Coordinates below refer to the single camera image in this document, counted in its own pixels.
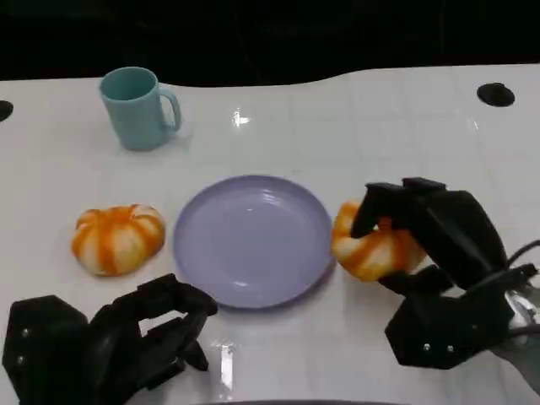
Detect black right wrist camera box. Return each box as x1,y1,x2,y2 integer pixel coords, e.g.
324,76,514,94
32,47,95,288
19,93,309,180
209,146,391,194
384,289,515,370

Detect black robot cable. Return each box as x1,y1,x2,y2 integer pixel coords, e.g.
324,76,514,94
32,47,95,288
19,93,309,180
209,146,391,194
466,262,539,294
505,239,540,267

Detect pale green mug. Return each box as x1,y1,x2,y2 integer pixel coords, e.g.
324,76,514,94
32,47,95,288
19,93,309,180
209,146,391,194
99,66,183,152

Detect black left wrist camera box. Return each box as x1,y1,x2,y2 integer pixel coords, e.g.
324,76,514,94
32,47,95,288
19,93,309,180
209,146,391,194
2,294,93,400

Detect lilac plate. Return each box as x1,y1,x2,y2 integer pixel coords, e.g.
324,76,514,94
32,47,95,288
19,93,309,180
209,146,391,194
172,175,338,313

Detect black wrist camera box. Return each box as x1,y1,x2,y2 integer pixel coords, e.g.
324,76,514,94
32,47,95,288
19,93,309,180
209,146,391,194
2,294,93,400
384,289,515,370

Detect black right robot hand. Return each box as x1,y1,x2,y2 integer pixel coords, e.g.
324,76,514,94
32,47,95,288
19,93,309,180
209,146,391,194
351,176,510,297

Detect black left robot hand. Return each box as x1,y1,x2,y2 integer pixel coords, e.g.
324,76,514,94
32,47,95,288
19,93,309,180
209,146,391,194
84,273,219,396

